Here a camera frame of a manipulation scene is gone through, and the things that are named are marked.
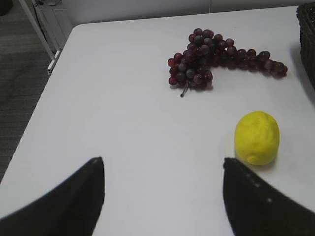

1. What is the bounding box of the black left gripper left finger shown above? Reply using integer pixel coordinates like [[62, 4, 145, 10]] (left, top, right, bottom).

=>
[[0, 157, 104, 236]]

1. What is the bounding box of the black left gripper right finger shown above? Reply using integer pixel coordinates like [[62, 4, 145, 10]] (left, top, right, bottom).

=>
[[222, 157, 315, 236]]

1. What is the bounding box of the black wicker basket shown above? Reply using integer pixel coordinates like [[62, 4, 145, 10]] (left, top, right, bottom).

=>
[[296, 2, 315, 88]]

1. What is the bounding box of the yellow lemon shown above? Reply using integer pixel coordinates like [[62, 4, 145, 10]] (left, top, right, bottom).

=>
[[234, 111, 280, 166]]

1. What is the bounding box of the red grape bunch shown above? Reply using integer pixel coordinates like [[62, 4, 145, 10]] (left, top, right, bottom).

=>
[[167, 28, 288, 97]]

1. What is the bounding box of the white metal frame leg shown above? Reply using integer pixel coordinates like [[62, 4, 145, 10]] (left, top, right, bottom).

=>
[[19, 0, 62, 76]]

